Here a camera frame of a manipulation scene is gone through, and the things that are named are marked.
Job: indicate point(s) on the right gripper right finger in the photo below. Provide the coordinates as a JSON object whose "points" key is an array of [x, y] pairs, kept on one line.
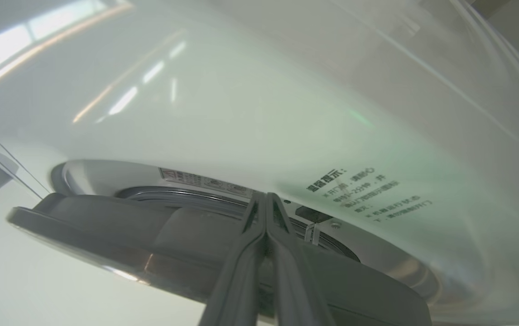
{"points": [[295, 290]]}

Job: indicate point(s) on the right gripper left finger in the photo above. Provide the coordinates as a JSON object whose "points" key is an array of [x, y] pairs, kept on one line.
{"points": [[237, 280]]}

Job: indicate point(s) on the dark grey round glass door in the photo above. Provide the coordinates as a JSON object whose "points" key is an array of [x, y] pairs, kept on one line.
{"points": [[105, 231]]}

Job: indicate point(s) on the white front-load washing machine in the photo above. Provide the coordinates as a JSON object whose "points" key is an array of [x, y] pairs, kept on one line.
{"points": [[250, 90]]}

